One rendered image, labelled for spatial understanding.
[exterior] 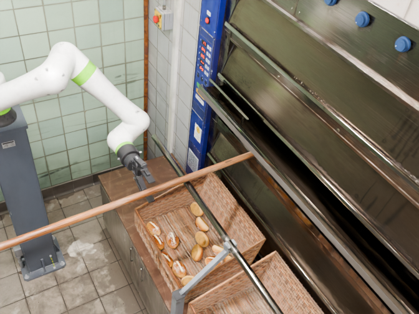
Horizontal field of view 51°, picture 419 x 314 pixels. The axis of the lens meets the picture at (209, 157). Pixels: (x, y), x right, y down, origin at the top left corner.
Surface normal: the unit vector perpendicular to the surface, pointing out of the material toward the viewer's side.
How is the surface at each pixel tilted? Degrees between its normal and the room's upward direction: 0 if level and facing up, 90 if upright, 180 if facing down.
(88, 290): 0
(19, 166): 90
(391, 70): 90
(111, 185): 0
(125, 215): 0
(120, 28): 90
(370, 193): 70
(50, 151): 90
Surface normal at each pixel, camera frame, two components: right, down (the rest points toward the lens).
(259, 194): -0.77, 0.02
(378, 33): -0.86, 0.28
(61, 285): 0.11, -0.72
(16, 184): 0.49, 0.63
